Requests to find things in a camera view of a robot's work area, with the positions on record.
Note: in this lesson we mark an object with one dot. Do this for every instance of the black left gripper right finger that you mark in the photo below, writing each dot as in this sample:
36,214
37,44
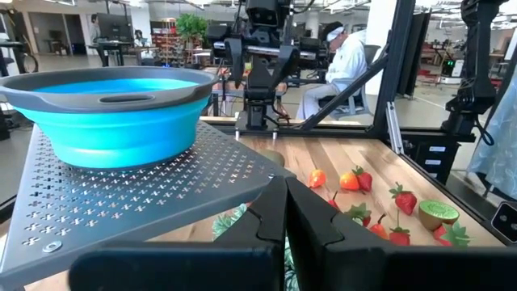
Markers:
363,271

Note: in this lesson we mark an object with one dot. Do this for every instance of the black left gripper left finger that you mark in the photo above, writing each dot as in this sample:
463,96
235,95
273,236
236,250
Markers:
258,258

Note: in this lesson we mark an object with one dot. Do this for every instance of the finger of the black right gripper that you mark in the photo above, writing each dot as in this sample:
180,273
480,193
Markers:
235,56
288,58

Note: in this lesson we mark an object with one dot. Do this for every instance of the whole brown kiwi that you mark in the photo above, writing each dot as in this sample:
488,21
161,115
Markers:
274,157

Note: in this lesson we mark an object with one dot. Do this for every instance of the blue collapsible colander bowl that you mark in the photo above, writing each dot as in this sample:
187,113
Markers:
121,133

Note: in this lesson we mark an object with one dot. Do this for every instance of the small red plastic fruit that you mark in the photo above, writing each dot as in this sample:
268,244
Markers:
333,201

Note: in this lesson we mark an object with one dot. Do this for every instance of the small orange fruit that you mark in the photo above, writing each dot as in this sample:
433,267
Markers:
349,182
317,178

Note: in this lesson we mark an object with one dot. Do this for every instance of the green artificial succulent plant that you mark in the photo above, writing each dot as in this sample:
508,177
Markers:
226,222

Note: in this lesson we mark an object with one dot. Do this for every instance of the green indoor tree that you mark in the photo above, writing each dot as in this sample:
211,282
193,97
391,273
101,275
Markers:
192,26

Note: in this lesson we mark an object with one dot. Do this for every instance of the person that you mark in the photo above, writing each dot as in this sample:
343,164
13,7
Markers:
95,30
347,60

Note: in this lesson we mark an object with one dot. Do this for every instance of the halved lime with strawberries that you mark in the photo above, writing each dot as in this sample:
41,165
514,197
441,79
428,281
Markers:
438,214

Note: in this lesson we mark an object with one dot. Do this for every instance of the black labelled drawer cabinet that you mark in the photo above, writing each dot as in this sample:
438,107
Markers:
434,169

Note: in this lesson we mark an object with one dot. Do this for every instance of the black office desk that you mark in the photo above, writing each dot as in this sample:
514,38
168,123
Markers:
109,45

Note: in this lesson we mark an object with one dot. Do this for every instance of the black partition panel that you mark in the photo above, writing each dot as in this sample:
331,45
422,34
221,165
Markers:
416,52

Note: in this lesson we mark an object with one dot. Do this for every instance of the grey perforated metal shelf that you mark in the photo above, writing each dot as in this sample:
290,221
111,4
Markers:
121,202

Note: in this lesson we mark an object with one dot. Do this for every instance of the light blue patterned cloth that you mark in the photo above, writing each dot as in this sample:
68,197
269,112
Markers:
501,141

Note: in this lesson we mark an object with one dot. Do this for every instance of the black equipment stand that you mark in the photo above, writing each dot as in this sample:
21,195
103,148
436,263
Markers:
478,60

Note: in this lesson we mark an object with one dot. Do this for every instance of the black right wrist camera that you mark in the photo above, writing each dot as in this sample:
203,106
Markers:
264,14

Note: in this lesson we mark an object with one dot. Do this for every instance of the silver aluminium bracket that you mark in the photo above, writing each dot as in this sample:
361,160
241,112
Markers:
393,127

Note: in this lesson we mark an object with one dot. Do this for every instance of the small grey depth camera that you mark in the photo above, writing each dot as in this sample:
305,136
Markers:
507,222

